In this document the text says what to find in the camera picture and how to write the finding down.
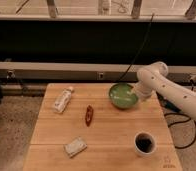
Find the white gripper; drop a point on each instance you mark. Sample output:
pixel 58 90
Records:
pixel 142 92

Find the green ceramic bowl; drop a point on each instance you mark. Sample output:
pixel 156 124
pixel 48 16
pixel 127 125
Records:
pixel 122 96

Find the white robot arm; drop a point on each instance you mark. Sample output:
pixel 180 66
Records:
pixel 153 78

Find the white cup with dark liquid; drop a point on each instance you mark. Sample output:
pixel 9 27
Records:
pixel 144 144

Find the red brown chili pepper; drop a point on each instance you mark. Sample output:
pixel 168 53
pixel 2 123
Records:
pixel 89 115

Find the wooden table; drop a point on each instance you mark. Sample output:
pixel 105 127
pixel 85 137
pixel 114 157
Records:
pixel 109 138

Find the grey white sponge block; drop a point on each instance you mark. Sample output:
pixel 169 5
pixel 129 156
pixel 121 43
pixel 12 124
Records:
pixel 75 147

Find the white plastic bottle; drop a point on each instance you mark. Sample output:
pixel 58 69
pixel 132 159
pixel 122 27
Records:
pixel 63 99

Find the grey metal wall rail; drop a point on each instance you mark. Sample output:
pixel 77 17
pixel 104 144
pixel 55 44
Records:
pixel 79 71

